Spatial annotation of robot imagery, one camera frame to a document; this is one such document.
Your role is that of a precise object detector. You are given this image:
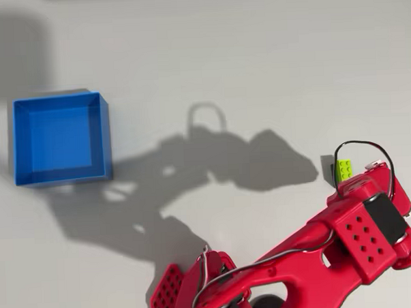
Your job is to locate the blue plastic bin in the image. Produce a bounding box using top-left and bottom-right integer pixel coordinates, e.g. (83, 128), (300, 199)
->
(10, 91), (114, 188)

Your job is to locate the green lego block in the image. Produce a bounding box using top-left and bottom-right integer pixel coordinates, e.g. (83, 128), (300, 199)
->
(335, 158), (354, 183)

